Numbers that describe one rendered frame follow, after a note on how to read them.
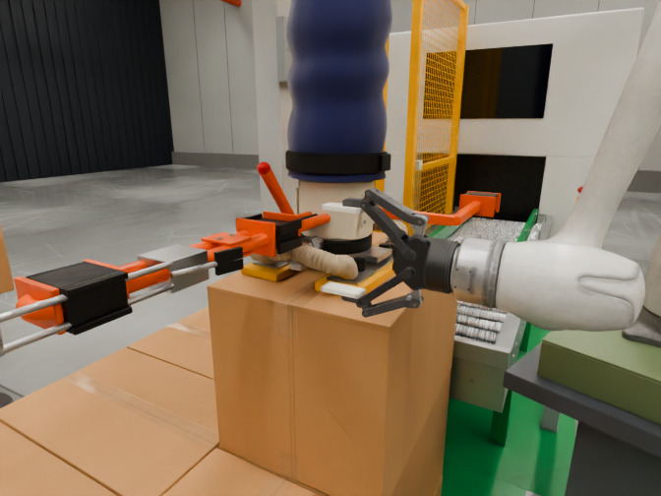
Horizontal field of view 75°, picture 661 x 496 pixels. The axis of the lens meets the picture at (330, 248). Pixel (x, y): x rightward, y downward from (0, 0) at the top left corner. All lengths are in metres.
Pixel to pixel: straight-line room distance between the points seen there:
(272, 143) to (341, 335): 1.76
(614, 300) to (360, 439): 0.51
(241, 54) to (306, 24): 12.17
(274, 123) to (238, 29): 10.86
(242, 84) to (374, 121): 12.14
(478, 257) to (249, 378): 0.56
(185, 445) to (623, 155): 1.03
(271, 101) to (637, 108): 1.94
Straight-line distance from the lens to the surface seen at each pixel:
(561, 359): 1.02
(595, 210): 0.75
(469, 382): 1.50
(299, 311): 0.80
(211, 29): 13.81
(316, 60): 0.89
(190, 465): 1.11
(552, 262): 0.57
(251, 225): 0.75
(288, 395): 0.91
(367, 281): 0.86
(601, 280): 0.57
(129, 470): 1.14
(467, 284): 0.58
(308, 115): 0.89
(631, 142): 0.72
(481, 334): 1.66
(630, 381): 1.00
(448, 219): 0.93
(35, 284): 0.54
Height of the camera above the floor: 1.27
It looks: 16 degrees down
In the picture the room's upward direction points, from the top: straight up
